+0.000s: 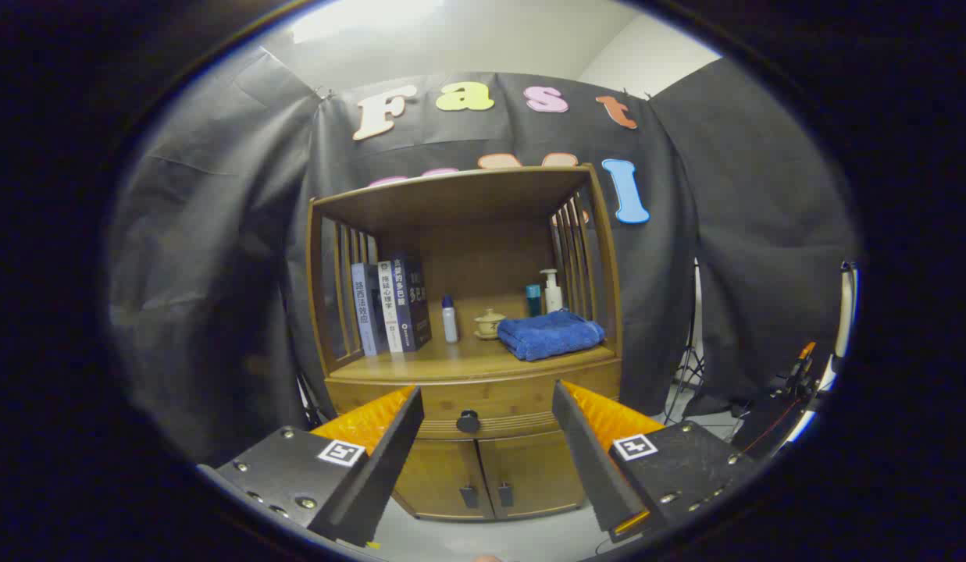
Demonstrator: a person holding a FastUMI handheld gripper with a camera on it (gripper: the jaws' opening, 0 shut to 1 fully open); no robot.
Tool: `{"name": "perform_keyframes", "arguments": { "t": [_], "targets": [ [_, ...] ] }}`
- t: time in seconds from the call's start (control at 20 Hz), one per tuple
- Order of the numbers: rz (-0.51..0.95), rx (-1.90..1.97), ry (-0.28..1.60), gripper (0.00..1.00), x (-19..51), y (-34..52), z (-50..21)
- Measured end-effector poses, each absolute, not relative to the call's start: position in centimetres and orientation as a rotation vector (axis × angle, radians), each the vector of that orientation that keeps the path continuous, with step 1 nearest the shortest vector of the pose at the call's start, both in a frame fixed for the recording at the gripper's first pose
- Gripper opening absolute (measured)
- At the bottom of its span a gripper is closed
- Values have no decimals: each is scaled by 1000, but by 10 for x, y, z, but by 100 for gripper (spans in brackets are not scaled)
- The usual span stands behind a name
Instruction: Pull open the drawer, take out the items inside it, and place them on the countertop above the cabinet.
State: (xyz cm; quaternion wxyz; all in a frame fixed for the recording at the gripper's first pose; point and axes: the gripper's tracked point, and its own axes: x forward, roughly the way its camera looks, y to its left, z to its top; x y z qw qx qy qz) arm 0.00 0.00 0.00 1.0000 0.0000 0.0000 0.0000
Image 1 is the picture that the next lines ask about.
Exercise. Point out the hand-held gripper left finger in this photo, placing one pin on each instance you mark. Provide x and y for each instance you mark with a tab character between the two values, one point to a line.
381	476

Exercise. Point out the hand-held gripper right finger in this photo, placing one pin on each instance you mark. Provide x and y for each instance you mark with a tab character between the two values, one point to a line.
592	468

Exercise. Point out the wooden drawer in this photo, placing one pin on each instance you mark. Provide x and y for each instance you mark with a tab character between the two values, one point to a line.
522	398

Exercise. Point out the wooden cabinet door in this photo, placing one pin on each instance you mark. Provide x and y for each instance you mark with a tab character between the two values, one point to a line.
537	472
436	476

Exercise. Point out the wooden countertop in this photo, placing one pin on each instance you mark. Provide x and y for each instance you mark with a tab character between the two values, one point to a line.
459	359

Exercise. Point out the wooden cabinet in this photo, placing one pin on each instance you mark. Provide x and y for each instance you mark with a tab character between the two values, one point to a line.
451	203

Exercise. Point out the blue folded towel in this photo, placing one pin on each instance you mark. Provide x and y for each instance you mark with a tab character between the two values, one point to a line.
549	336

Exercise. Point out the light blue book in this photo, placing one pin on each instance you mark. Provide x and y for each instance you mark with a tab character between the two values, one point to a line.
363	312

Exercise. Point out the white bottle with blue cap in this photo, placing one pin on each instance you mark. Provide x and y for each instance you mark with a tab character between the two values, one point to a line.
450	324

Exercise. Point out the white book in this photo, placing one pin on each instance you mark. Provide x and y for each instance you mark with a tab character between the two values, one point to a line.
389	308

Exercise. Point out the dark blue book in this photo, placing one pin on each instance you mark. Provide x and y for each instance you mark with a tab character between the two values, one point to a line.
412	304

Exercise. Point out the white pump bottle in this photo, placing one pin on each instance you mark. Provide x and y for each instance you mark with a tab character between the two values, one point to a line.
554	297

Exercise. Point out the teal bottle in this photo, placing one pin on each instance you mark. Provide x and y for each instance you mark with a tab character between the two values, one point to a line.
533	300

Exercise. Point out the beige lidded teacup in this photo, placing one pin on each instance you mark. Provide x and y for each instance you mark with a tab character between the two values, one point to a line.
490	322

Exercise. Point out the black backdrop cloth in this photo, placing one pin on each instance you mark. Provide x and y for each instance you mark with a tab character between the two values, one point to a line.
217	273

